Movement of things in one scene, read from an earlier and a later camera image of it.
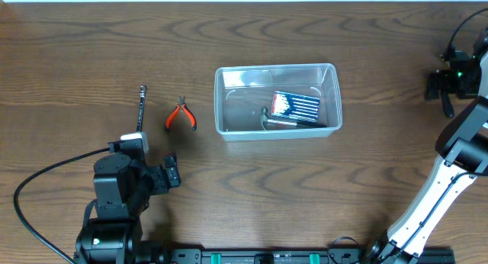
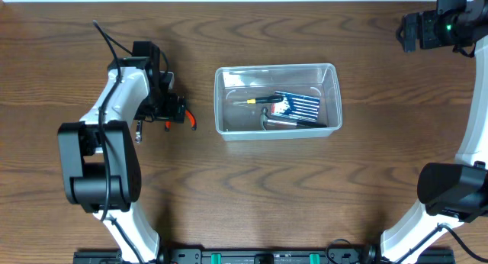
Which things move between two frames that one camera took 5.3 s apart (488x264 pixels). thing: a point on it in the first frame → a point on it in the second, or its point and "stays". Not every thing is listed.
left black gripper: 168,173 → 178,109
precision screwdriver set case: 295,107 stays
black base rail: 330,256 stays
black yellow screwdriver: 447,106 → 267,99
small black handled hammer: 264,121 stays
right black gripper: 439,85 → 409,33
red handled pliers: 181,105 stays
